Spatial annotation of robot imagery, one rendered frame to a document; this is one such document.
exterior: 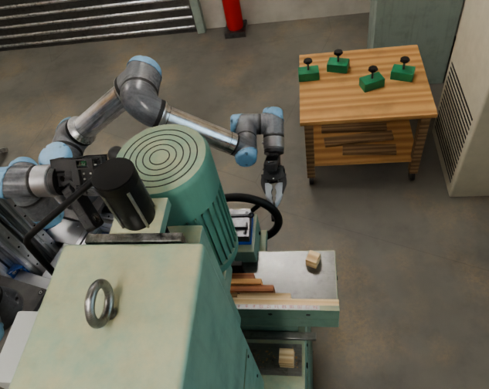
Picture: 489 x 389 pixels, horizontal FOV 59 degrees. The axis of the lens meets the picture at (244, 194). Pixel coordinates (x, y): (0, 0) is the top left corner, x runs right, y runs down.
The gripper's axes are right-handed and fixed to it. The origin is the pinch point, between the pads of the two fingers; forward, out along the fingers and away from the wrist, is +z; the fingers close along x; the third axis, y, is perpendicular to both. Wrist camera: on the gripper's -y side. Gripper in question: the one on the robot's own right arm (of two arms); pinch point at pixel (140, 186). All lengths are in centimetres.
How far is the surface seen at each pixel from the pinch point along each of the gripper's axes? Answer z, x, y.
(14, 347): -2.8, -41.6, -13.9
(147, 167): 10.5, -19.8, 7.2
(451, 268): 102, 122, -71
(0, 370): -3.5, -43.9, -15.8
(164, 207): 16.0, -28.2, 2.2
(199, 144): 19.1, -16.2, 10.2
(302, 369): 33, 15, -55
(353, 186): 59, 164, -37
